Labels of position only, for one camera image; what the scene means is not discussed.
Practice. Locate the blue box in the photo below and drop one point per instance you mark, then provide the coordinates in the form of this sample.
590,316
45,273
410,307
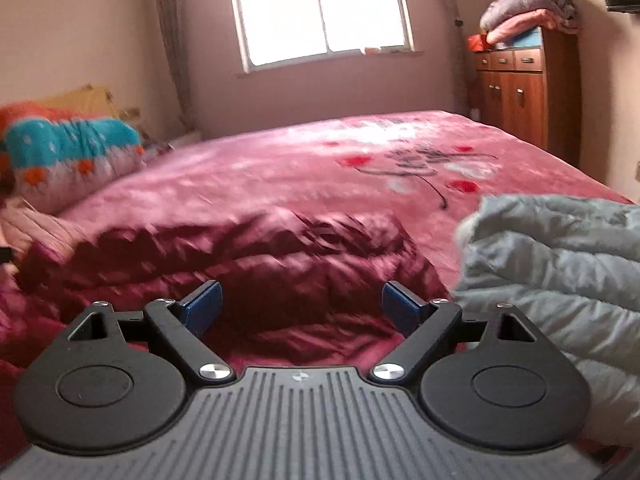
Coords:
530,37

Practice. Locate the pink folded blanket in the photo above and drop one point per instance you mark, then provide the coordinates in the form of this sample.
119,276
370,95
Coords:
520,25

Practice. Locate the colourful floral quilt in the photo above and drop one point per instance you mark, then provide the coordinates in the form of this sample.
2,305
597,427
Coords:
65,155

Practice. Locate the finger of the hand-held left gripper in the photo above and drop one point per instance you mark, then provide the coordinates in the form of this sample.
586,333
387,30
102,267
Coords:
4,254

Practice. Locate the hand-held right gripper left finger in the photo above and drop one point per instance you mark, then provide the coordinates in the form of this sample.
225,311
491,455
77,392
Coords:
202,305

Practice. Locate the red box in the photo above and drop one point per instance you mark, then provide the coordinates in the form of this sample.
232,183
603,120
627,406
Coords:
477,42

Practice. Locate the pink quilted jacket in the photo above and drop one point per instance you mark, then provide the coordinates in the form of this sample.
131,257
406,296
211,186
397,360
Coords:
35,227

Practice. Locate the yellow pillow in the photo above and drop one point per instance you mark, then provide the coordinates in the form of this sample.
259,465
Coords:
85,97

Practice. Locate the grey checked curtain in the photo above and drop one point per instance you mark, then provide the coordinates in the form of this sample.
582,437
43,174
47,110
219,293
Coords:
172,35
455,35

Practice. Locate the window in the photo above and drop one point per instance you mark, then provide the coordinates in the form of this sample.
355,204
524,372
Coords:
320,5

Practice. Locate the light blue down jacket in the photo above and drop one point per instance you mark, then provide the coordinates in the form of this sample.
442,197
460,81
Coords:
550,270

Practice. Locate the grey folded blanket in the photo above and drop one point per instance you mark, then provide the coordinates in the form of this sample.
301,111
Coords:
530,5

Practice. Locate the small windowsill item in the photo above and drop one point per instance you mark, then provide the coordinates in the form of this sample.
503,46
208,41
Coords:
372,51

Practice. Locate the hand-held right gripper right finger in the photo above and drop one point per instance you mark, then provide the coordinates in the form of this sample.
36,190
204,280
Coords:
402,306

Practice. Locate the bed with pink printed blanket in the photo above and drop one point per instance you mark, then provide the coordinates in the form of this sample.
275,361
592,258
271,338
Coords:
300,170

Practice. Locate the maroon down jacket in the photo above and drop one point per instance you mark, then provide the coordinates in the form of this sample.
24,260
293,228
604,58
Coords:
250,260

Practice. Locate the brown wooden cabinet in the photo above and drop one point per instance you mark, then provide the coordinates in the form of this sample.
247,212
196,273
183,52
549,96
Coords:
525,90

